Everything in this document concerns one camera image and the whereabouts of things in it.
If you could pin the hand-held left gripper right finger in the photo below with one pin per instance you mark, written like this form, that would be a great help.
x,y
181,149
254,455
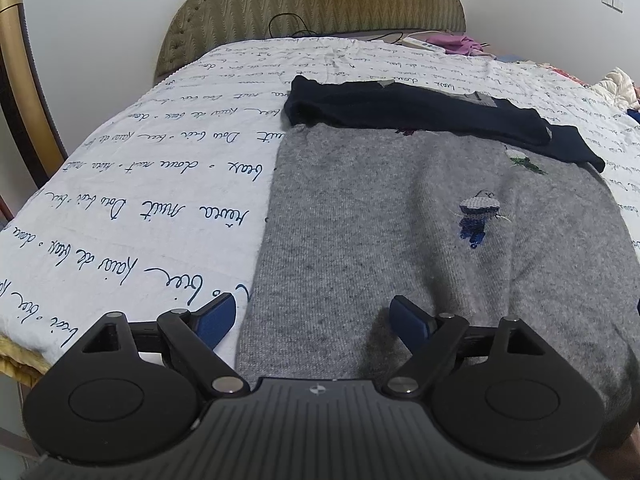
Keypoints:
x,y
410,321

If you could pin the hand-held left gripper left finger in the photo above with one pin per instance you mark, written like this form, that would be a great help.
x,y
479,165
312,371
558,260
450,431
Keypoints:
x,y
215,317

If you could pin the grey sweater with navy sleeves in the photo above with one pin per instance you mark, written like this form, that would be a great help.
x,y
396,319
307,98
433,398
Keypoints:
x,y
375,220

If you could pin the white quilt with script print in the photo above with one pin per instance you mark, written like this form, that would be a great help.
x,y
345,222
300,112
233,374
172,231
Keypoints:
x,y
150,200

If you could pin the yellow bed sheet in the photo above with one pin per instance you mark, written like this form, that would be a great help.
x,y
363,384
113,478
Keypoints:
x,y
15,365

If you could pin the white power strip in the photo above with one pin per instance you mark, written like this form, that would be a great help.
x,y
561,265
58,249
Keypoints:
x,y
424,44

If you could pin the purple cloth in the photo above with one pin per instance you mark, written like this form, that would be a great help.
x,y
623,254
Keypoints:
x,y
457,44

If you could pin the blue cloth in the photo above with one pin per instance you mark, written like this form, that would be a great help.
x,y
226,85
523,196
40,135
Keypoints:
x,y
635,115

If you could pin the cream quilted cloth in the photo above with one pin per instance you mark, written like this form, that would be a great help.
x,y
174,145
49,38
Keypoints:
x,y
617,85

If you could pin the olive upholstered headboard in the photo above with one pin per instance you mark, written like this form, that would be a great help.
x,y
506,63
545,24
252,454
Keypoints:
x,y
300,0

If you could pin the gold and brown wooden frame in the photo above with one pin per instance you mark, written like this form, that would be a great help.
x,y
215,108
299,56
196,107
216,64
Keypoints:
x,y
20,75

